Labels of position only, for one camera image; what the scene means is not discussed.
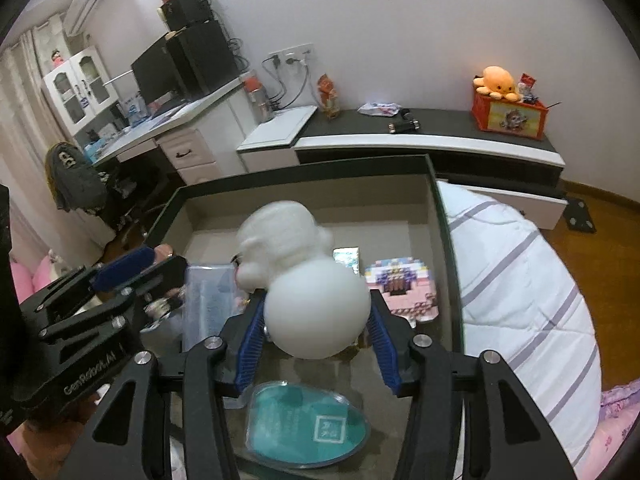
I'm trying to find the large black box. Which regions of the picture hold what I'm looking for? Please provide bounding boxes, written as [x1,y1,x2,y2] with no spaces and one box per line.
[142,154,468,480]

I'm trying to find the red printed storage box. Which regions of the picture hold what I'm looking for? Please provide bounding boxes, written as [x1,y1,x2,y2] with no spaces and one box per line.
[471,92,548,138]

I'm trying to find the white plastic packet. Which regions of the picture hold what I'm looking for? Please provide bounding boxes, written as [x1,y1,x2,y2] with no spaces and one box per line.
[357,101,403,117]

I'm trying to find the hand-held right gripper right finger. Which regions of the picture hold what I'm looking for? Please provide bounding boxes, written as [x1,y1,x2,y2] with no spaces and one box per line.
[367,292,581,480]

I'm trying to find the clear plastic box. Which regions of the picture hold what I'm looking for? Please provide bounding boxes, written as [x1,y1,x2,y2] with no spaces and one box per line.
[181,264,251,411]

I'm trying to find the beige curtain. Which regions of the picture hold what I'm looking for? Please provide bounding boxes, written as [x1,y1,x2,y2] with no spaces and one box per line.
[0,20,56,261]

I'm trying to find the teal round case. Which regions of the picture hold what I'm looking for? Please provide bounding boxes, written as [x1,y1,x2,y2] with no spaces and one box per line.
[245,380,372,470]

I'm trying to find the black floor scale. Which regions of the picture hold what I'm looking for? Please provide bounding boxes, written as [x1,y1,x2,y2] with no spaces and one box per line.
[562,195,598,233]

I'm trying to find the blue packet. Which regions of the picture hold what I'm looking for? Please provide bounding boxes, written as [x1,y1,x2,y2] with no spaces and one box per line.
[332,246,362,278]

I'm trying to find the pink purple brick model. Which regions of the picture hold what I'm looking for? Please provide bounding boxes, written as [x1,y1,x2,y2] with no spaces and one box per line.
[364,257,442,328]

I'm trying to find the white glass door cabinet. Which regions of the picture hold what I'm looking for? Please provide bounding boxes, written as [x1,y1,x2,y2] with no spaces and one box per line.
[41,45,118,136]

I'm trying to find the orange octopus plush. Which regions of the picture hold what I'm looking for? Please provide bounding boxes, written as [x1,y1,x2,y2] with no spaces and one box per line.
[472,65,521,98]

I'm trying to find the white air conditioner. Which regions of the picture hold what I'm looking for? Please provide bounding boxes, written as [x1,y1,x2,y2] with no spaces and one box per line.
[62,0,118,36]

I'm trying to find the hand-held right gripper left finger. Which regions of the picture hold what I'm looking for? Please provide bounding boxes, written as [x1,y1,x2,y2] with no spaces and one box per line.
[57,294,266,480]

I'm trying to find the white wall outlet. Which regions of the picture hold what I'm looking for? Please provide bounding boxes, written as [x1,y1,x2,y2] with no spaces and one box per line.
[269,42,316,66]

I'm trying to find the black monitor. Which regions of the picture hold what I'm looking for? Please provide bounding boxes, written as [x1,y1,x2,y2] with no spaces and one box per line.
[131,37,176,106]

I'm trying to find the small black speaker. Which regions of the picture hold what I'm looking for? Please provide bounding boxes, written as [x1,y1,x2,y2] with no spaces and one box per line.
[159,0,218,31]

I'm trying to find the white round toy figure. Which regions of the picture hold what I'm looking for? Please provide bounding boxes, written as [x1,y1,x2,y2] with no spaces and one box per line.
[234,200,373,360]

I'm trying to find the black power cables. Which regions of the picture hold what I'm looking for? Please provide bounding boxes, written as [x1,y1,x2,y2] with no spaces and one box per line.
[260,55,313,111]

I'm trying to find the large black speaker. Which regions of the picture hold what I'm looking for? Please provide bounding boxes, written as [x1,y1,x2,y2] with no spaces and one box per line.
[165,20,240,96]

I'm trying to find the white side cabinet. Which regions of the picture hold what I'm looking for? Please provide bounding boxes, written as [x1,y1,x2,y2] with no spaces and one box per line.
[236,105,318,176]

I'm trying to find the dark jacket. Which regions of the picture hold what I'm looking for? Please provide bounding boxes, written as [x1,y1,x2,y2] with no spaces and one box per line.
[45,142,108,211]

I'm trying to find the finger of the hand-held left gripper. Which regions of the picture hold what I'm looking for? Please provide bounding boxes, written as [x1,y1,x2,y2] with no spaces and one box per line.
[20,245,157,331]
[37,256,190,346]

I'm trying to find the blue white carton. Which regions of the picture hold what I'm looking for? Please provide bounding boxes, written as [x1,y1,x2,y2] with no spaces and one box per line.
[120,95,148,126]

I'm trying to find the pink floral blanket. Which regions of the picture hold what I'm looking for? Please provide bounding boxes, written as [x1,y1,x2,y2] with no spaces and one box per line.
[575,380,640,480]

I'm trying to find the orange cap bottle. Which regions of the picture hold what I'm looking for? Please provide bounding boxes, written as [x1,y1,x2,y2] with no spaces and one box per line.
[244,72,275,123]

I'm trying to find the pink pillow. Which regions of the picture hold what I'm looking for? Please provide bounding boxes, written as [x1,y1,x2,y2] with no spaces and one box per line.
[9,254,56,306]

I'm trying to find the small red white figure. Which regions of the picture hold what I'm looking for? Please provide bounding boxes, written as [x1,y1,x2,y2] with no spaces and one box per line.
[517,72,541,103]

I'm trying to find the white desk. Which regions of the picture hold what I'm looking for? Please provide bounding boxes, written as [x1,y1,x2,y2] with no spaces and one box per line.
[92,77,251,186]

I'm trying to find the small orange figurine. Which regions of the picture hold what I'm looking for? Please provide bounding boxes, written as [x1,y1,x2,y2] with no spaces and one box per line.
[317,74,342,118]

